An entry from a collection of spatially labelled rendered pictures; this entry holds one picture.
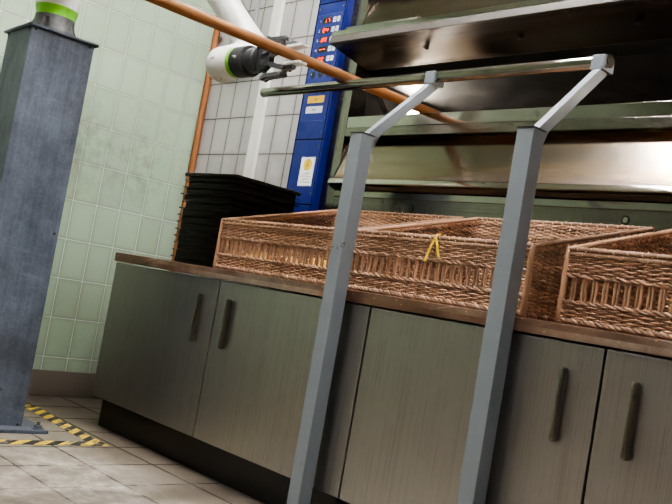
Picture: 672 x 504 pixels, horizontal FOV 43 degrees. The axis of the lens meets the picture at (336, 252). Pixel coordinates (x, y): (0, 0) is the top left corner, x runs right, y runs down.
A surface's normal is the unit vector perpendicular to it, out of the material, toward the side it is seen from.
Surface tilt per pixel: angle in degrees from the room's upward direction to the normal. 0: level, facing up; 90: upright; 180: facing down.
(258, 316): 90
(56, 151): 90
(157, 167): 90
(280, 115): 90
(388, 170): 70
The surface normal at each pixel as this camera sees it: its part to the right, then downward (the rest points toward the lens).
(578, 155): -0.61, -0.49
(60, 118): 0.65, 0.07
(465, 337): -0.71, -0.16
